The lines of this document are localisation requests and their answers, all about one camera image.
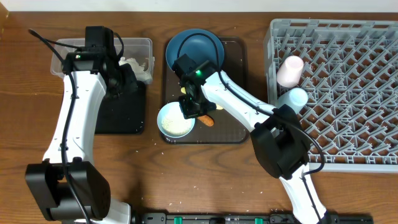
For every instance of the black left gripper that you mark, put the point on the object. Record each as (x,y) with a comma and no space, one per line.
(132,84)

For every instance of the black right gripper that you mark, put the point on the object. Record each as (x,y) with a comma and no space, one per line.
(188,112)

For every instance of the orange carrot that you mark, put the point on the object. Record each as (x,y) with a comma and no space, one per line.
(207,120)

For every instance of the cream plastic spoon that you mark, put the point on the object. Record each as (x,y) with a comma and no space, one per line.
(218,107)

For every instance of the light blue bowl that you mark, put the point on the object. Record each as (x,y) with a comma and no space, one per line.
(163,111)

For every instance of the dark blue plate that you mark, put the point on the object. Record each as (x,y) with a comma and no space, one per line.
(200,47)

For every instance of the pink cup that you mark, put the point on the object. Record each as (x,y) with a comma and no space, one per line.
(290,71)

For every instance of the light blue cup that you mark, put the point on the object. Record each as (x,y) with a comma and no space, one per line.
(295,98)

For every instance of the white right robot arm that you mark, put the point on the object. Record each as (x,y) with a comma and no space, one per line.
(279,142)

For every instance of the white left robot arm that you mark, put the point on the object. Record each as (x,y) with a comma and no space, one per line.
(66,185)

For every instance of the grey dishwasher rack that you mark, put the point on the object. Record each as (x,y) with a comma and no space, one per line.
(350,76)

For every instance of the crumpled white paper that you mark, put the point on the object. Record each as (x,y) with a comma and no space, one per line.
(139,70)

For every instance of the pile of rice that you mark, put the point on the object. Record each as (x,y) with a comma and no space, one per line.
(175,124)

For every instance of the dark brown serving tray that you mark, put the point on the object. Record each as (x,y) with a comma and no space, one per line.
(227,129)

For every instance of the black square bin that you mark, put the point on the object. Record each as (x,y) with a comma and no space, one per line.
(124,115)

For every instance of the clear plastic bin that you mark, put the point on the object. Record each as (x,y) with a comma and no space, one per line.
(137,48)

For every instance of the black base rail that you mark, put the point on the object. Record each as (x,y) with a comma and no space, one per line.
(275,218)

